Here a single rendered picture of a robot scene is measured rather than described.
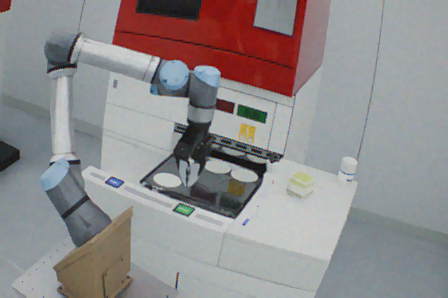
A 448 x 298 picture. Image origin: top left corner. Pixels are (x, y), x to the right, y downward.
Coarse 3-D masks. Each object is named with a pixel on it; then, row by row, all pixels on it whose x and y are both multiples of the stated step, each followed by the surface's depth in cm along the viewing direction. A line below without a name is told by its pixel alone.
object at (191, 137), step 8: (192, 128) 163; (200, 128) 163; (184, 136) 161; (192, 136) 161; (200, 136) 163; (184, 144) 160; (192, 144) 160; (176, 152) 158; (184, 152) 158; (184, 160) 158
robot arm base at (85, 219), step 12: (84, 204) 136; (72, 216) 135; (84, 216) 135; (96, 216) 136; (108, 216) 140; (72, 228) 135; (84, 228) 134; (96, 228) 134; (72, 240) 137; (84, 240) 133
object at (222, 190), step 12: (168, 168) 212; (204, 168) 217; (240, 168) 222; (144, 180) 200; (204, 180) 209; (216, 180) 210; (228, 180) 212; (180, 192) 198; (192, 192) 199; (204, 192) 201; (216, 192) 202; (228, 192) 203; (240, 192) 205; (216, 204) 194; (228, 204) 196; (240, 204) 197
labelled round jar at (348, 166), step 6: (342, 162) 206; (348, 162) 204; (354, 162) 205; (342, 168) 206; (348, 168) 204; (354, 168) 205; (342, 174) 206; (348, 174) 205; (354, 174) 207; (342, 180) 207; (348, 180) 206
